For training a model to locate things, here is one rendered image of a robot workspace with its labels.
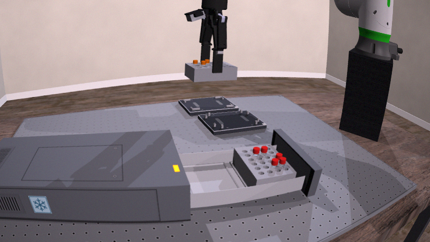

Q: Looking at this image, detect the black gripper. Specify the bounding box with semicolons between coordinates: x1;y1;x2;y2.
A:
199;0;228;73

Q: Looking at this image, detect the white tube rack with holes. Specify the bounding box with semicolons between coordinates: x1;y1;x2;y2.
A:
185;62;237;82
232;144;297;187

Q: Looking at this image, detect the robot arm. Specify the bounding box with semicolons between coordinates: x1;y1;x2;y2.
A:
184;0;403;61

